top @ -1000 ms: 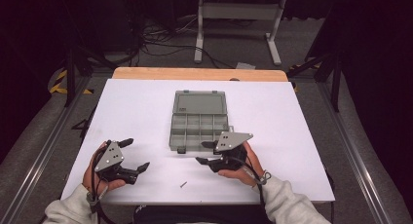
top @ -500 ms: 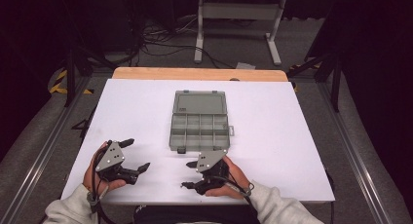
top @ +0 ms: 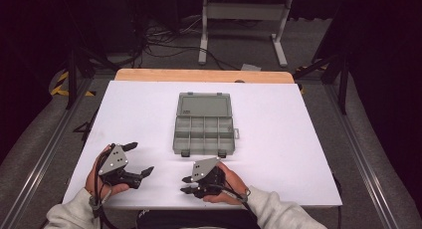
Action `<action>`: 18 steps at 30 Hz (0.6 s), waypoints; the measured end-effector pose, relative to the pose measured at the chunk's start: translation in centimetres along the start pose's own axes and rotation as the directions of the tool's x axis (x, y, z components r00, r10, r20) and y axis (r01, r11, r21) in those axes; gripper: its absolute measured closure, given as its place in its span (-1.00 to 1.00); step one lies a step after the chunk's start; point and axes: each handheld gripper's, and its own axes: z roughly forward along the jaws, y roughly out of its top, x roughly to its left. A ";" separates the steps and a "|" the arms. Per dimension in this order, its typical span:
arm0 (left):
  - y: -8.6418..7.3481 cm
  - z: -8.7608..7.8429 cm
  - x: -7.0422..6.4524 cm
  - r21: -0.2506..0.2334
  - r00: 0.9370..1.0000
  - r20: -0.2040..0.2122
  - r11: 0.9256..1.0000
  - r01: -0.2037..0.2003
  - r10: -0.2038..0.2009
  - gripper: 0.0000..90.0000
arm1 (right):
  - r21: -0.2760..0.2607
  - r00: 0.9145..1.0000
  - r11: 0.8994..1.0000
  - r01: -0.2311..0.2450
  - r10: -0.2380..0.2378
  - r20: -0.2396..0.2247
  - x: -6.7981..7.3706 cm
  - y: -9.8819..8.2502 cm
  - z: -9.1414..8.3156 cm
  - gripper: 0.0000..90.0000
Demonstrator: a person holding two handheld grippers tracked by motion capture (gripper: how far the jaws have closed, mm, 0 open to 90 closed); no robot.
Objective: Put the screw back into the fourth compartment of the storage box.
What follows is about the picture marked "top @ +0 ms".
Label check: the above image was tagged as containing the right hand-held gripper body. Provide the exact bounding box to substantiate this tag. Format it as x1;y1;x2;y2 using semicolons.
191;156;227;200

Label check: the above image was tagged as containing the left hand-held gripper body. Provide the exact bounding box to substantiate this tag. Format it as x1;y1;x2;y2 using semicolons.
98;144;142;190

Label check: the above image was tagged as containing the clear grey compartment box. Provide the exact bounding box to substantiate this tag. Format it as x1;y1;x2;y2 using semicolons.
172;92;240;159

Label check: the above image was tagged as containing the person's right hand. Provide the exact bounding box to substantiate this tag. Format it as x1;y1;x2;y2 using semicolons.
202;160;252;206

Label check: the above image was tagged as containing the person's left hand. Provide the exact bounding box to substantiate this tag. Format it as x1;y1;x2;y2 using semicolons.
84;143;130;200

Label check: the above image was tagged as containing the black metal stand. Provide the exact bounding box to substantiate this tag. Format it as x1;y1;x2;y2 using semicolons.
293;48;353;116
64;44;112;112

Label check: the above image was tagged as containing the wooden table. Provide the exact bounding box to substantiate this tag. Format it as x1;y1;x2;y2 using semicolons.
113;68;296;85

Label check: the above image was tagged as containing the small grey floor plate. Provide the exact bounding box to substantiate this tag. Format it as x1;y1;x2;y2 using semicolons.
240;63;263;72

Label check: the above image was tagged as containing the white metal stand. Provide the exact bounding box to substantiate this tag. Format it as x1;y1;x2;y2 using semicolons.
197;0;294;69

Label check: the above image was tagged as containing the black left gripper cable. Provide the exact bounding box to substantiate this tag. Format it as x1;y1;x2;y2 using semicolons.
92;145;120;229

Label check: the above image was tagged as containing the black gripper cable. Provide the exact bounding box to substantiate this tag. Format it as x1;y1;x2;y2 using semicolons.
212;183;263;229
92;145;120;229

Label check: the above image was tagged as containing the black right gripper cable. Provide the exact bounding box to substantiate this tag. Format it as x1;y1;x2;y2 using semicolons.
212;183;263;229

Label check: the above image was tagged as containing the aluminium rail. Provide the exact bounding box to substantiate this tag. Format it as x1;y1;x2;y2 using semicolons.
0;78;98;229
322;83;403;229

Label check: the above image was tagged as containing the bundle of black floor cables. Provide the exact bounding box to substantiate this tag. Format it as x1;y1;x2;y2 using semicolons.
130;13;242;72

